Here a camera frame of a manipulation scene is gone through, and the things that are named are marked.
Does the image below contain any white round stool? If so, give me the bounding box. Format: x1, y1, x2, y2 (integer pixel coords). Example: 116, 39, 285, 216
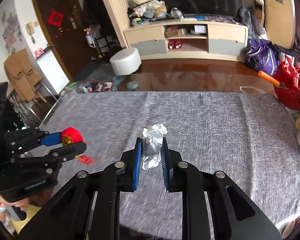
110, 47, 141, 76

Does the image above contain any grey woven tablecloth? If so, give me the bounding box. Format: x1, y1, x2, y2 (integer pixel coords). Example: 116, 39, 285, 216
32, 89, 300, 240

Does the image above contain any orange handled tool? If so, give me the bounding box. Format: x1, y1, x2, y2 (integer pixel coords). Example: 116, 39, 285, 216
258, 71, 281, 87

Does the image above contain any person's left hand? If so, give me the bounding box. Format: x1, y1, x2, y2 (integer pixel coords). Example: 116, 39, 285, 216
0, 188, 53, 210

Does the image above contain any dark brown door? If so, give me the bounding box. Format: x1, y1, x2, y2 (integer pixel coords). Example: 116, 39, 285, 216
32, 0, 97, 81

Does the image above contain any brown coat on chair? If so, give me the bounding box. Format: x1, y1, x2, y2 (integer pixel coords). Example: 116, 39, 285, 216
4, 49, 43, 102

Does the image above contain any red plush lantern ornament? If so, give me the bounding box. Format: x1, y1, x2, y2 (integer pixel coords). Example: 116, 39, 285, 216
61, 127, 84, 146

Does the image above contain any purple bag on floor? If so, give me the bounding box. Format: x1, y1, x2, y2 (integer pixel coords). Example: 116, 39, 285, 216
244, 39, 279, 76

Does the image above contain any large cardboard box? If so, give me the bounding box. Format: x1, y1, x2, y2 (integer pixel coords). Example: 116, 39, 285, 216
264, 0, 295, 49

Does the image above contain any beige TV cabinet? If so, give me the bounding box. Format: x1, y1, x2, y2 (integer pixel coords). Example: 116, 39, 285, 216
124, 20, 248, 62

